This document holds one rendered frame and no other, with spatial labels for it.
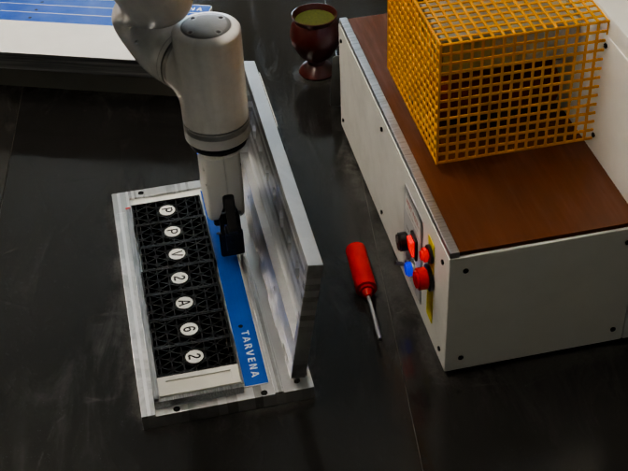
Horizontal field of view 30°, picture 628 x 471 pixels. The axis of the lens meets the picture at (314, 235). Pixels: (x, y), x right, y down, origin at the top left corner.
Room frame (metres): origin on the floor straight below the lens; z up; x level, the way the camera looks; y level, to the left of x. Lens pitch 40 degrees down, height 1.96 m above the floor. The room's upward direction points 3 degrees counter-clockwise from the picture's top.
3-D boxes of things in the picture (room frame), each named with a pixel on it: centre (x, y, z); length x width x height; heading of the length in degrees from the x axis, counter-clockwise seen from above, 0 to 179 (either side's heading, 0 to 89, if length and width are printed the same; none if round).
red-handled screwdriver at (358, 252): (1.13, -0.07, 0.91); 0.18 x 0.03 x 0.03; 7
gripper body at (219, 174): (1.24, 0.12, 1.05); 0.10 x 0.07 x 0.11; 10
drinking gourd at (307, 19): (1.70, -0.02, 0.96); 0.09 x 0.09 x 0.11
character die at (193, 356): (1.01, 0.15, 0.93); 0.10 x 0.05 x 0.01; 100
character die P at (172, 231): (1.25, 0.19, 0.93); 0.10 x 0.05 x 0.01; 100
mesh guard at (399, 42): (1.27, -0.23, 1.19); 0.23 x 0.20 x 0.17; 10
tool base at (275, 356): (1.16, 0.15, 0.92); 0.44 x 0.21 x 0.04; 10
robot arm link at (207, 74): (1.24, 0.12, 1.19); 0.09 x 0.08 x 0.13; 42
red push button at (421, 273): (1.05, -0.13, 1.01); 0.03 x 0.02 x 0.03; 10
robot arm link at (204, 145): (1.24, 0.12, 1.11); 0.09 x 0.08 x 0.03; 10
